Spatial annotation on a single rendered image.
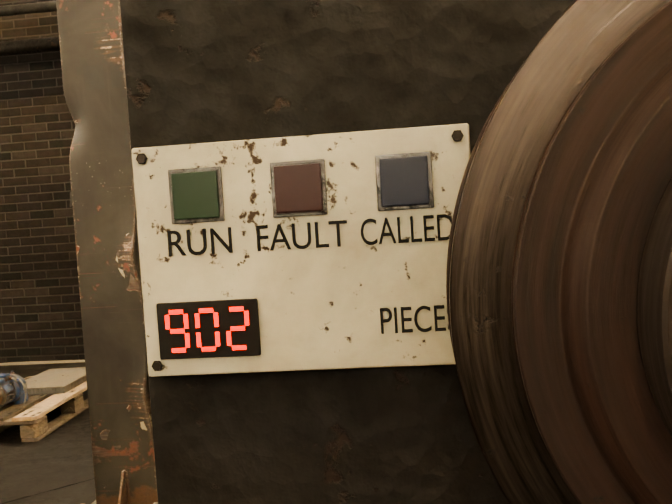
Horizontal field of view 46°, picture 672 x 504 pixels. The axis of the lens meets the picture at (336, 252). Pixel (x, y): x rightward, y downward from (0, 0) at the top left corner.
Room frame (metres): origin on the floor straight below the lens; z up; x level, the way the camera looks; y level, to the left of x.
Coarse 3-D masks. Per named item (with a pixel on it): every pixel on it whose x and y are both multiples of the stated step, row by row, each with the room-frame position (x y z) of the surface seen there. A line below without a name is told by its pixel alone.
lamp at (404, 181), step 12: (420, 156) 0.59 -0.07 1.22; (384, 168) 0.59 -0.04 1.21; (396, 168) 0.59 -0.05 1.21; (408, 168) 0.59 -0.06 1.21; (420, 168) 0.59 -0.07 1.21; (384, 180) 0.59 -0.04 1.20; (396, 180) 0.59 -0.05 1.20; (408, 180) 0.59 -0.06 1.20; (420, 180) 0.59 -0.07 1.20; (384, 192) 0.59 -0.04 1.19; (396, 192) 0.59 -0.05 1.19; (408, 192) 0.59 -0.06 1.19; (420, 192) 0.59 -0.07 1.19; (384, 204) 0.59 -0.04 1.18; (396, 204) 0.59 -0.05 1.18; (408, 204) 0.59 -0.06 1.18; (420, 204) 0.59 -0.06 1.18
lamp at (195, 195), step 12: (180, 180) 0.61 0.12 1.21; (192, 180) 0.60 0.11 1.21; (204, 180) 0.60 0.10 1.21; (216, 180) 0.60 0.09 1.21; (180, 192) 0.61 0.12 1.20; (192, 192) 0.61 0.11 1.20; (204, 192) 0.60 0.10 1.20; (216, 192) 0.60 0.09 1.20; (180, 204) 0.61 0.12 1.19; (192, 204) 0.61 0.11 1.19; (204, 204) 0.60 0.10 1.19; (216, 204) 0.60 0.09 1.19; (180, 216) 0.61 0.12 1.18; (192, 216) 0.61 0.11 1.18; (204, 216) 0.60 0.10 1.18; (216, 216) 0.60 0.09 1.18
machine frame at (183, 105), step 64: (128, 0) 0.64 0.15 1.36; (192, 0) 0.63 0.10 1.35; (256, 0) 0.62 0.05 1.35; (320, 0) 0.62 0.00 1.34; (384, 0) 0.61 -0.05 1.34; (448, 0) 0.61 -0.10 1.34; (512, 0) 0.60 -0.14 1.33; (128, 64) 0.64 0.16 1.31; (192, 64) 0.63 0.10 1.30; (256, 64) 0.62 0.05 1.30; (320, 64) 0.62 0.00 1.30; (384, 64) 0.61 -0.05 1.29; (448, 64) 0.61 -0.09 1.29; (512, 64) 0.60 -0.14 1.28; (192, 128) 0.63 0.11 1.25; (256, 128) 0.62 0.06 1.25; (320, 128) 0.62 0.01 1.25; (384, 128) 0.61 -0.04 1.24; (192, 384) 0.63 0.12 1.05; (256, 384) 0.63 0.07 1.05; (320, 384) 0.62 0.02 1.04; (384, 384) 0.61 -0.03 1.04; (448, 384) 0.61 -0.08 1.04; (192, 448) 0.63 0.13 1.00; (256, 448) 0.63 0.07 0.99; (320, 448) 0.62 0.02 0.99; (384, 448) 0.61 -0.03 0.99; (448, 448) 0.61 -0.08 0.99
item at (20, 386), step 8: (0, 376) 4.55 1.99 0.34; (8, 376) 4.60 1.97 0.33; (16, 376) 4.72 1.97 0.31; (0, 384) 4.55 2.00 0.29; (8, 384) 4.59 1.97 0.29; (16, 384) 4.66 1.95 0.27; (24, 384) 4.73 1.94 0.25; (0, 392) 4.48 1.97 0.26; (8, 392) 4.54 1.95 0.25; (16, 392) 4.66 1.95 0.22; (24, 392) 4.74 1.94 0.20; (0, 400) 4.47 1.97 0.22; (8, 400) 4.57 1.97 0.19; (16, 400) 4.67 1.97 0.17; (24, 400) 4.56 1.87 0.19
